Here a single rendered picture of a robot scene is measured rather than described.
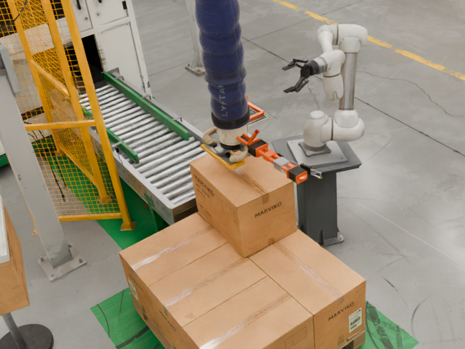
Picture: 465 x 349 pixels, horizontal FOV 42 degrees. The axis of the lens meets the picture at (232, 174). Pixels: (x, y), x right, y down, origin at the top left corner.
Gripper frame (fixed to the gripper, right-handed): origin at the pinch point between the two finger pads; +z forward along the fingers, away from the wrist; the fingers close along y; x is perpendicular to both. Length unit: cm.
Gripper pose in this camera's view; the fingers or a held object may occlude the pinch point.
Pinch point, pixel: (286, 79)
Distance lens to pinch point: 333.3
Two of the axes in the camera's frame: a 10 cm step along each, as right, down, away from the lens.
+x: -5.7, -4.2, 7.0
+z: -8.1, 4.1, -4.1
